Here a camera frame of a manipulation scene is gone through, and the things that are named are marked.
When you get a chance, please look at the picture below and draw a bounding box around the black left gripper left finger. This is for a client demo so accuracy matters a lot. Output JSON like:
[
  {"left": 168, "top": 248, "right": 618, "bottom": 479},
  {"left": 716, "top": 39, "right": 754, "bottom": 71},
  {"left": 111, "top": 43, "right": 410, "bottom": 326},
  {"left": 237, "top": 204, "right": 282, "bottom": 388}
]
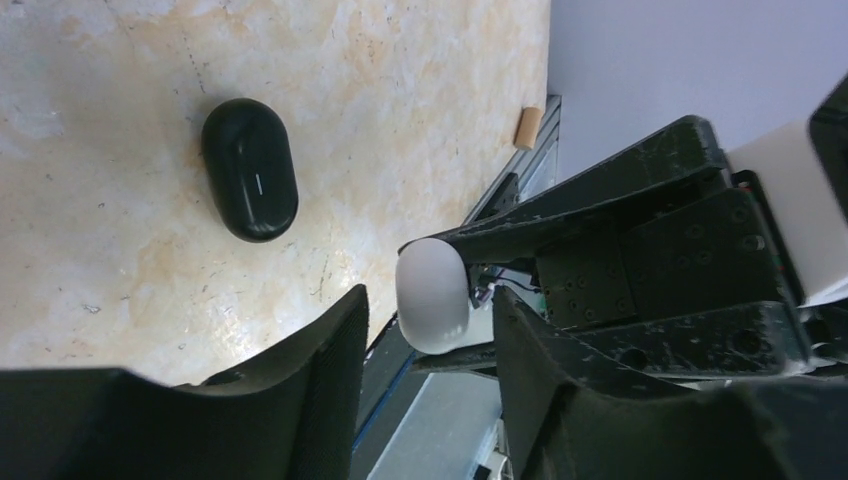
[{"left": 1, "top": 285, "right": 369, "bottom": 479}]

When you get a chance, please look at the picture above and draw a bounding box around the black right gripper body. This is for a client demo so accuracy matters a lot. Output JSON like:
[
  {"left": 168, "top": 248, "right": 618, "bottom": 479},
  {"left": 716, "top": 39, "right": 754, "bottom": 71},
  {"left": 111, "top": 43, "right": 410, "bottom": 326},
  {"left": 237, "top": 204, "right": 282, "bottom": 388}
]
[{"left": 534, "top": 171, "right": 804, "bottom": 332}]

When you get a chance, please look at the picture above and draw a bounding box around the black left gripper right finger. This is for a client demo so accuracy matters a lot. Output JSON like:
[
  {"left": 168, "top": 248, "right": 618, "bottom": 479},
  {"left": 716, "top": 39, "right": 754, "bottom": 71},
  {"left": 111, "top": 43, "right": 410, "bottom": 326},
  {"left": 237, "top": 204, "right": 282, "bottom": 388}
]
[{"left": 493, "top": 287, "right": 847, "bottom": 479}]

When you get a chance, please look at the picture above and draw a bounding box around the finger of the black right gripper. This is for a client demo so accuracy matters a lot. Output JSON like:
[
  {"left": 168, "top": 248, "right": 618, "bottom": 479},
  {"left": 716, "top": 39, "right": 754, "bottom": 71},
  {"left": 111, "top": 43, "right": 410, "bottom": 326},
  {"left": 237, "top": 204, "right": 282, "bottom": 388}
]
[
  {"left": 410, "top": 301, "right": 816, "bottom": 382},
  {"left": 434, "top": 115, "right": 727, "bottom": 264}
]

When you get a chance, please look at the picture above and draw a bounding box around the white oval charging case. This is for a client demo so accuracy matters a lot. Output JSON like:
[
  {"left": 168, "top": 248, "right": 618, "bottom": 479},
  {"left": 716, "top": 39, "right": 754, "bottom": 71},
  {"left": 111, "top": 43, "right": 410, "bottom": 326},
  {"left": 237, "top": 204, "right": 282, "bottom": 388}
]
[{"left": 395, "top": 238, "right": 470, "bottom": 355}]

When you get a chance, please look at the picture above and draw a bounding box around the black oval charging case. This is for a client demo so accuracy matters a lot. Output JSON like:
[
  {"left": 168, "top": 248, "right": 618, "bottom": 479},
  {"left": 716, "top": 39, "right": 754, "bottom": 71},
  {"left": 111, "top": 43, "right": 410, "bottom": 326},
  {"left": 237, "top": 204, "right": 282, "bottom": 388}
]
[{"left": 200, "top": 98, "right": 299, "bottom": 243}]

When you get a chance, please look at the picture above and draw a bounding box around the small wooden cylinder block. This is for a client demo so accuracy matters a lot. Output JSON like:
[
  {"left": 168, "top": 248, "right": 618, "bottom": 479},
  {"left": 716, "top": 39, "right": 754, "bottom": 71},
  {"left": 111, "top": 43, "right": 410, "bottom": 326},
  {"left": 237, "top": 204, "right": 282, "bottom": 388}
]
[{"left": 513, "top": 107, "right": 544, "bottom": 151}]

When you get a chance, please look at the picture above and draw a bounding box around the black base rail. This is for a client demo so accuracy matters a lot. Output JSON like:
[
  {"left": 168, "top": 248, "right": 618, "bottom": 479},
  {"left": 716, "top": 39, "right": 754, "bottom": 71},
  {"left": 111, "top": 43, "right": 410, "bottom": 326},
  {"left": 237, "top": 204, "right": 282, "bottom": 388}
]
[{"left": 350, "top": 95, "right": 562, "bottom": 479}]

